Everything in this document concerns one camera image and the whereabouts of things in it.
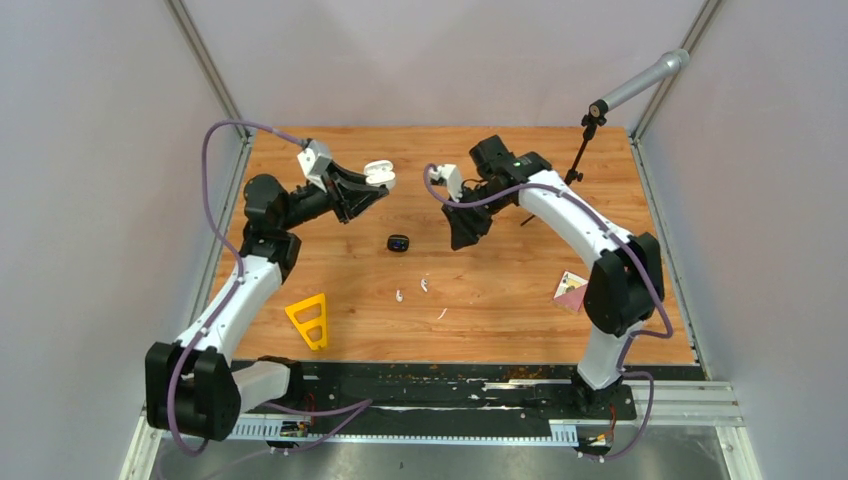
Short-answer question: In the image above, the yellow triangular plastic piece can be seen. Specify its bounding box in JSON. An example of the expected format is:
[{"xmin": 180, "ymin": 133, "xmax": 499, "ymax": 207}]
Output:
[{"xmin": 284, "ymin": 293, "xmax": 329, "ymax": 352}]

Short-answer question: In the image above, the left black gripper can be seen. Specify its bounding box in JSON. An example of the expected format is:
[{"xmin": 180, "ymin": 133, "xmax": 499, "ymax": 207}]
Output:
[{"xmin": 279, "ymin": 160, "xmax": 388, "ymax": 232}]

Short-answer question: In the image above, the white slotted cable duct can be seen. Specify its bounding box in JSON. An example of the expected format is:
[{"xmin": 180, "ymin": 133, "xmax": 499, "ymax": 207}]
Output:
[{"xmin": 228, "ymin": 415, "xmax": 579, "ymax": 447}]

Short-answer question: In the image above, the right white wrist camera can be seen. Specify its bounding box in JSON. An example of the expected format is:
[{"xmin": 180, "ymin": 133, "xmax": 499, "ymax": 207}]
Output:
[{"xmin": 425, "ymin": 164, "xmax": 463, "ymax": 201}]

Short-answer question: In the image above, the red playing card box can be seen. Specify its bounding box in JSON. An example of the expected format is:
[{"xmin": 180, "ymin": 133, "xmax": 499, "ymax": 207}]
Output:
[{"xmin": 552, "ymin": 270, "xmax": 588, "ymax": 313}]

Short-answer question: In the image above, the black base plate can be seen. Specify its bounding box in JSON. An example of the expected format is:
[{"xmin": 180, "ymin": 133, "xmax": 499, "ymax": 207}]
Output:
[{"xmin": 302, "ymin": 361, "xmax": 637, "ymax": 422}]

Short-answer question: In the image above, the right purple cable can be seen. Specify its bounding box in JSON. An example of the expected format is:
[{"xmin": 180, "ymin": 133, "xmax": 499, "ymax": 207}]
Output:
[{"xmin": 423, "ymin": 164, "xmax": 675, "ymax": 462}]

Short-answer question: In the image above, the black tripod stand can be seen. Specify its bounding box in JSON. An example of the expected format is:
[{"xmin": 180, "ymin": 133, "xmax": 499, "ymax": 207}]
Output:
[{"xmin": 519, "ymin": 113, "xmax": 607, "ymax": 228}]

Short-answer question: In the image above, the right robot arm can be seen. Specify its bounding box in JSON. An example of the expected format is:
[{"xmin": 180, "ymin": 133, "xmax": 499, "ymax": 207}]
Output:
[{"xmin": 423, "ymin": 135, "xmax": 665, "ymax": 418}]

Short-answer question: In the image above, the white earbud charging case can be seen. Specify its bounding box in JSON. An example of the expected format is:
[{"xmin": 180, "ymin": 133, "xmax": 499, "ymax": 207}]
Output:
[{"xmin": 363, "ymin": 159, "xmax": 397, "ymax": 190}]

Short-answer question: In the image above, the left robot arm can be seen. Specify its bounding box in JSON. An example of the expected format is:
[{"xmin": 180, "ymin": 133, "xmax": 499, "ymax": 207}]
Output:
[{"xmin": 145, "ymin": 160, "xmax": 396, "ymax": 441}]

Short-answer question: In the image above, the grey metal cylinder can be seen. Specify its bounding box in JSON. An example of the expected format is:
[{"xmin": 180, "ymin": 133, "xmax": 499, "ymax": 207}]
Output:
[{"xmin": 588, "ymin": 49, "xmax": 690, "ymax": 119}]

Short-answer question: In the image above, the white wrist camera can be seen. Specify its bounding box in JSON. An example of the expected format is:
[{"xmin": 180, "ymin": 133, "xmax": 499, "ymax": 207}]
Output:
[
  {"xmin": 297, "ymin": 139, "xmax": 333, "ymax": 193},
  {"xmin": 425, "ymin": 164, "xmax": 463, "ymax": 201}
]

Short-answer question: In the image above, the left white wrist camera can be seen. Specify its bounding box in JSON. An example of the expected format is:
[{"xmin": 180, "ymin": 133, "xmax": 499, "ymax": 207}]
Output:
[{"xmin": 297, "ymin": 139, "xmax": 333, "ymax": 193}]

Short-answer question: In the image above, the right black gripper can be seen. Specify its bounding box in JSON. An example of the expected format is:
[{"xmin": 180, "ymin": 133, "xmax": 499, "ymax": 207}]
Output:
[{"xmin": 442, "ymin": 184, "xmax": 510, "ymax": 251}]

